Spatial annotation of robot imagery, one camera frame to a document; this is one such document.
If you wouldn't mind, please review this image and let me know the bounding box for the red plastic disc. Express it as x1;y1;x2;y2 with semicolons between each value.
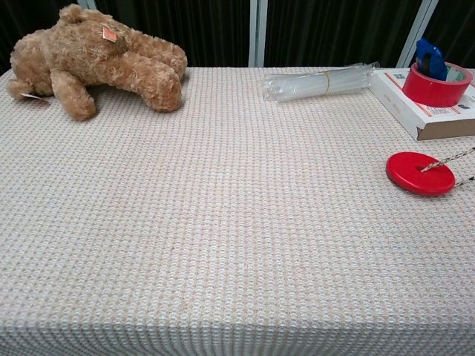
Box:
385;151;456;197

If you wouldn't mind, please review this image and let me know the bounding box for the speckled beige braided rope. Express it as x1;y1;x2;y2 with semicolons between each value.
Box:
420;147;475;189

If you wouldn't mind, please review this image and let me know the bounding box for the beige woven tablecloth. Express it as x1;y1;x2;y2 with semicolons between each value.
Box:
0;66;475;356

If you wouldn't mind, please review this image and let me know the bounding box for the clear bag of straws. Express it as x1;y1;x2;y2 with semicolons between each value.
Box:
260;62;381;103

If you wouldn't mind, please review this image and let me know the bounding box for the brown plush teddy bear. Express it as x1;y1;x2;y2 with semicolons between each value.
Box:
6;4;189;122

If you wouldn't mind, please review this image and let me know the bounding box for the white flat cardboard box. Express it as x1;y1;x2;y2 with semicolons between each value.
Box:
370;68;475;142

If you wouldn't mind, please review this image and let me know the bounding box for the red adhesive tape roll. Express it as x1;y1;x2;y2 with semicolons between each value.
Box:
402;62;474;108

